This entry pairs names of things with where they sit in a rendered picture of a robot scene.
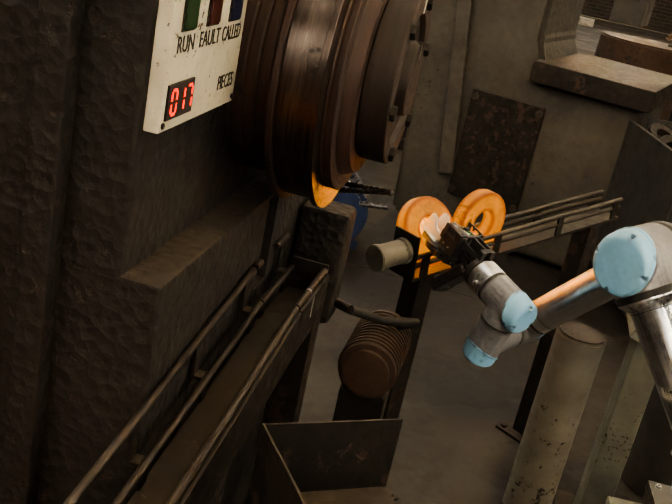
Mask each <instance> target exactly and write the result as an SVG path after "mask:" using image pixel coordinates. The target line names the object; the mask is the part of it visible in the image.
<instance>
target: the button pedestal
mask: <svg viewBox="0 0 672 504"><path fill-rule="evenodd" d="M626 315H627V322H628V328H629V335H630V337H631V339H630V341H629V344H628V347H627V350H626V353H625V356H624V359H623V361H622V364H621V367H620V370H619V373H618V376H617V379H616V382H615V384H614V387H613V390H612V393H611V396H610V399H609V402H608V405H607V407H606V410H605V413H604V416H603V419H602V422H601V425H600V428H599V430H598V433H597V436H596V439H595V442H594V445H593V448H592V451H591V453H590V456H589V459H588V462H587V465H586V468H585V471H584V474H583V476H582V479H581V482H580V485H579V488H578V491H577V494H576V495H575V494H572V493H569V492H566V491H562V490H559V489H557V490H556V499H555V504H605V502H606V499H607V497H608V496H611V497H613V496H614V494H615V491H616V488H617V485H618V483H619V480H620V477H621V474H622V472H623V469H624V466H625V463H626V461H627V458H628V455H629V453H630V450H631V447H632V444H633V442H634V439H635V436H636V433H637V431H638V428H639V425H640V422H641V420H642V417H643V414H644V412H645V409H646V406H647V403H648V401H649V398H650V395H651V392H652V390H653V387H654V384H655V382H654V379H653V377H652V374H651V371H650V368H649V366H648V363H647V360H646V357H645V354H644V352H643V349H642V346H641V343H640V341H639V338H638V335H637V332H636V329H635V327H634V324H633V321H632V318H631V316H630V314H628V313H627V312H626Z"/></svg>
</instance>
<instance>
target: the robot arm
mask: <svg viewBox="0 0 672 504"><path fill-rule="evenodd" d="M471 227H473V228H474V229H475V230H476V231H477V232H478V233H479V234H478V235H473V233H472V232H471V231H470V230H471ZM420 232H421V234H422V235H421V237H422V239H423V242H424V244H425V246H426V247H427V248H428V249H429V250H430V251H431V252H432V253H433V254H434V256H436V257H437V258H438V259H439V260H441V261H442V262H443V263H445V264H447V265H450V266H451V268H452V269H450V270H449V271H447V272H445V273H443V274H441V275H439V276H436V277H435V278H434V279H432V280H430V282H431V286H432V290H433V291H439V292H444V291H447V290H449V289H451V288H452V287H454V286H456V285H458V284H460V283H462V282H464V281H465V282H466V283H467V284H468V286H469V287H470V288H471V290H472V291H473V292H474V293H475V294H476V295H477V296H478V297H479V299H480V300H481V301H482V302H483V303H484V304H485V308H484V310H483V311H482V313H481V315H480V316H479V318H478V320H477V322H476V323H475V325H474V327H473V329H472V330H471V332H470V334H468V336H467V339H466V341H465V343H464V345H463V353H464V355H465V357H466V358H467V359H468V360H469V361H470V362H471V363H473V364H475V365H477V366H480V367H490V366H491V365H492V364H493V363H494V362H495V360H497V359H498V355H499V354H500V353H501V352H504V351H507V350H509V349H512V348H515V347H517V346H520V345H522V344H525V343H528V342H533V341H535V340H537V339H539V338H540V337H542V336H543V335H544V334H546V333H547V332H549V331H551V330H553V329H555V328H557V327H559V326H561V325H563V324H565V323H567V322H569V321H571V320H573V319H575V318H577V317H579V316H580V315H582V314H584V313H586V312H588V311H590V310H592V309H594V308H596V307H598V306H600V305H602V304H604V303H606V302H608V301H610V300H612V299H614V298H615V299H616V302H617V305H618V308H619V309H621V310H623V311H625V312H627V313H628V314H630V316H631V318H632V321H633V324H634V327H635V329H636V332H637V335H638V338H639V341H640V343H641V346H642V349H643V352H644V354H645V357H646V360H647V363H648V366H649V368H650V371H651V374H652V377H653V379H654V382H655V385H656V388H657V391H658V393H659V396H660V399H661V402H662V405H663V407H664V410H665V413H666V416H667V418H668V421H669V424H670V427H671V430H672V223H669V222H665V221H651V222H647V223H644V224H640V225H636V226H632V227H624V228H621V229H618V230H616V231H615V232H613V233H611V234H609V235H607V236H606V237H605V238H604V239H602V241H601V242H600V243H599V244H598V246H597V248H596V251H595V253H594V257H593V268H591V269H589V270H588V271H586V272H584V273H582V274H580V275H578V276H577V277H575V278H573V279H571V280H569V281H568V282H566V283H564V284H562V285H560V286H559V287H557V288H555V289H553V290H551V291H550V292H548V293H546V294H544V295H542V296H541V297H539V298H537V299H535V300H533V301H532V300H531V299H530V298H529V297H528V295H527V294H526V293H525V292H523V291H522V290H521V289H520V288H519V287H518V286H517V285H516V284H515V283H514V282H513V281H512V280H511V279H510V278H509V277H508V276H507V275H506V273H505V272H504V271H503V270H502V269H501V268H500V267H499V266H498V265H497V264H496V263H495V262H493V261H491V260H492V258H493V257H494V255H495V252H494V251H493V250H492V249H491V248H490V247H489V246H488V245H487V244H486V243H485V242H484V241H483V240H482V239H483V237H484V235H483V234H482V233H481V232H480V231H479V230H478V229H477V228H476V227H475V226H474V225H473V224H472V223H471V222H469V223H468V225H467V226H466V227H462V226H461V225H458V224H457V223H456V222H450V216H449V215H448V214H447V213H444V214H442V215H441V216H440V217H439V218H438V216H437V214H435V213H433V214H432V215H431V216H430V217H429V218H428V219H426V218H423V220H422V221H421V224H420Z"/></svg>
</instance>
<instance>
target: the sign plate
mask: <svg viewBox="0 0 672 504"><path fill-rule="evenodd" d="M187 2H188V0H159V5H158V13H157V21H156V29H155V37H154V45H153V53H152V61H151V69H150V77H149V85H148V93H147V101H146V109H145V117H144V125H143V130H144V131H147V132H151V133H155V134H159V133H161V132H163V131H165V130H168V129H170V128H172V127H174V126H176V125H178V124H181V123H183V122H185V121H187V120H189V119H192V118H194V117H196V116H198V115H200V114H203V113H205V112H207V111H209V110H211V109H214V108H216V107H218V106H220V105H222V104H225V103H227V102H229V101H231V100H232V98H233V96H234V94H233V89H234V82H235V76H236V70H237V64H238V57H239V51H240V45H241V38H242V32H243V26H244V19H245V13H246V7H247V0H244V2H243V9H242V15H241V18H239V19H234V20H230V18H231V12H232V5H233V0H224V2H223V9H222V16H221V22H220V23H216V24H212V25H209V17H210V10H211V4H212V0H201V4H200V11H199V18H198V25H197V28H194V29H189V30H184V24H185V16H186V9H187ZM190 83H193V85H194V88H193V94H191V92H192V86H190V87H189V84H190ZM176 88H178V91H179V93H178V100H176V96H177V91H176V92H174V89H176ZM185 88H186V95H185V97H184V92H185ZM173 92H174V95H173V102H171V98H172V93H173ZM191 97H192V102H191V106H190V99H191ZM183 100H185V102H184V109H182V106H183ZM176 103H177V108H176V112H175V114H174V115H173V116H171V117H170V114H169V113H170V106H171V105H172V110H171V113H174V111H175V104H176Z"/></svg>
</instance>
